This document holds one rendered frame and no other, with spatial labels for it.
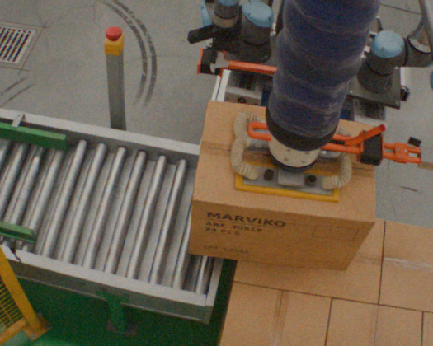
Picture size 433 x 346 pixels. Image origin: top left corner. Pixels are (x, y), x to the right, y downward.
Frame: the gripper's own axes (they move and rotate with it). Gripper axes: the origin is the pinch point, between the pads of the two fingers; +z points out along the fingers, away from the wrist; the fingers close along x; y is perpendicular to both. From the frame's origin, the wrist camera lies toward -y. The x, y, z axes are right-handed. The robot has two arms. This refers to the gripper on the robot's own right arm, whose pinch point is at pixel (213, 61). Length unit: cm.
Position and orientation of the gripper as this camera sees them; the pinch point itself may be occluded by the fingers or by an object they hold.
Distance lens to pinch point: 216.6
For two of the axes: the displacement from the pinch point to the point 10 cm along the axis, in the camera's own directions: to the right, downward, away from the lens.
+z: -0.7, 5.4, 8.4
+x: 1.2, -8.3, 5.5
